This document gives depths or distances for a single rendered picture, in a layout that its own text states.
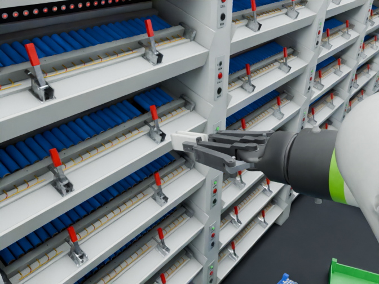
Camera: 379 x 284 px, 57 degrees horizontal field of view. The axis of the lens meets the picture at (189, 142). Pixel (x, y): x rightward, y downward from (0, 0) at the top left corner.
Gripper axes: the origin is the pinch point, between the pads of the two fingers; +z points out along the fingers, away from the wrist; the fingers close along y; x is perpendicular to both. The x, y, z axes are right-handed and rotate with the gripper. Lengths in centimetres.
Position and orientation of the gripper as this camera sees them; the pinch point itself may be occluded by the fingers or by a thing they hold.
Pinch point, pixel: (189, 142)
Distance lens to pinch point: 62.2
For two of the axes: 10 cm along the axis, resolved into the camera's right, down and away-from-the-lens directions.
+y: 6.3, -3.8, 6.7
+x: -1.6, -9.2, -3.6
